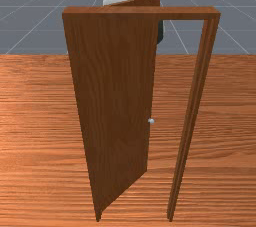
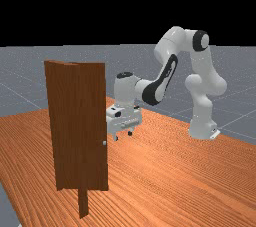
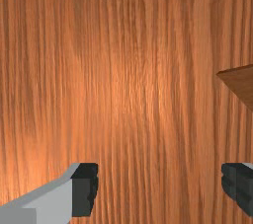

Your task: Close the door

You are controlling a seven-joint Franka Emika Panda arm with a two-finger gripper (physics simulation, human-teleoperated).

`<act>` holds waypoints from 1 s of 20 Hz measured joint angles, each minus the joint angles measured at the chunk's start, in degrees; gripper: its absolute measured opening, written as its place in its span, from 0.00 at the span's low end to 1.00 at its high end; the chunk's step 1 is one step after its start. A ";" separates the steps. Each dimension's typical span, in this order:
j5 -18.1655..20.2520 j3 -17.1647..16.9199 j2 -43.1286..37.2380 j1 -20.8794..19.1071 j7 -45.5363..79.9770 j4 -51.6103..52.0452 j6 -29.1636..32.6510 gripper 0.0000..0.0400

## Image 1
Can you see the brown door leaf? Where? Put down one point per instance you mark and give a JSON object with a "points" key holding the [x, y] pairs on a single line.
{"points": [[115, 104]]}

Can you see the brown door frame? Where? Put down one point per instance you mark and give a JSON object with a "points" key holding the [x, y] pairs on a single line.
{"points": [[196, 81]]}

